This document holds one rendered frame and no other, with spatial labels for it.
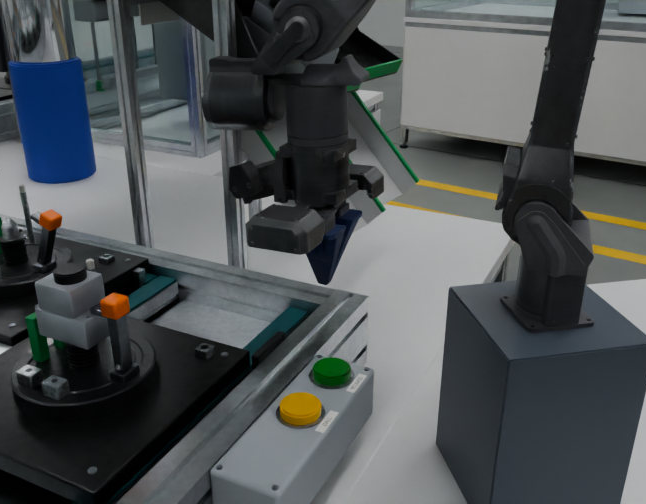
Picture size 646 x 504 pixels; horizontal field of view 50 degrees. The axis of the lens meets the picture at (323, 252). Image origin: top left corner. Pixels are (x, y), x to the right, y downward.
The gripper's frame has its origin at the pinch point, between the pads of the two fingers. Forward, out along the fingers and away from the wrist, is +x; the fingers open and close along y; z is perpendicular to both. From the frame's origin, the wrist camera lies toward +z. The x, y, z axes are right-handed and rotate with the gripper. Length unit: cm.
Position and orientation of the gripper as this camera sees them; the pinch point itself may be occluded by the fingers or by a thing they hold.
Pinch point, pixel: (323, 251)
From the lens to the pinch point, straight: 69.6
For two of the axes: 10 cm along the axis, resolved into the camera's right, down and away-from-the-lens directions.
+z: -9.0, -1.4, 4.2
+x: 0.4, 9.2, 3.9
